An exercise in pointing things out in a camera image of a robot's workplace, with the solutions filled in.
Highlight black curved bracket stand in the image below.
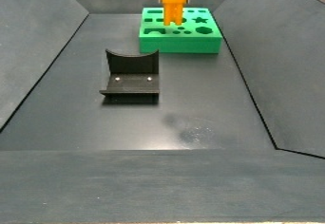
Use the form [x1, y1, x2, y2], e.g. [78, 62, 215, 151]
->
[99, 50, 161, 104]

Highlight green shape sorting board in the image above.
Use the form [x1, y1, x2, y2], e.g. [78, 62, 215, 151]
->
[138, 8, 222, 53]

